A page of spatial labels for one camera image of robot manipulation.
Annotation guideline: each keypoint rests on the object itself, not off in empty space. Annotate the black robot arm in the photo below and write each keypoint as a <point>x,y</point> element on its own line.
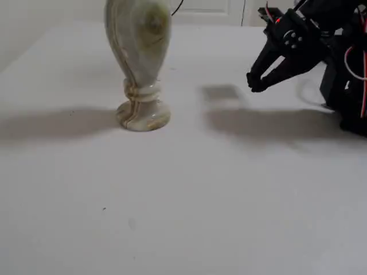
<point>344,86</point>

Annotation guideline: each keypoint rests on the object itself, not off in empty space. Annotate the marble onyx vase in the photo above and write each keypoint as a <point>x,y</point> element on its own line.
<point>137,57</point>

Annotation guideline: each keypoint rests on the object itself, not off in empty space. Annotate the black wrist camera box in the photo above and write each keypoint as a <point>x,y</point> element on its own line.
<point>269,14</point>

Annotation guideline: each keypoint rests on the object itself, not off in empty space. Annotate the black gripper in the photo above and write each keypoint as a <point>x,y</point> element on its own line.
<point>282,54</point>

